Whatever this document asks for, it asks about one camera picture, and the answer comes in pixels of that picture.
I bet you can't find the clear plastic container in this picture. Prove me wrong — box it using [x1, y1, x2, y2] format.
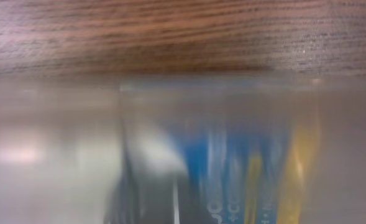
[0, 76, 366, 223]

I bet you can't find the blue VapoDrops packet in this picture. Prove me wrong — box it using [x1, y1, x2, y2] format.
[176, 121, 322, 224]

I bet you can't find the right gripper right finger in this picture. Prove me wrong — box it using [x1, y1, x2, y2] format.
[176, 176, 213, 224]

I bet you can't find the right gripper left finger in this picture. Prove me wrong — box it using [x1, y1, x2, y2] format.
[103, 171, 175, 224]

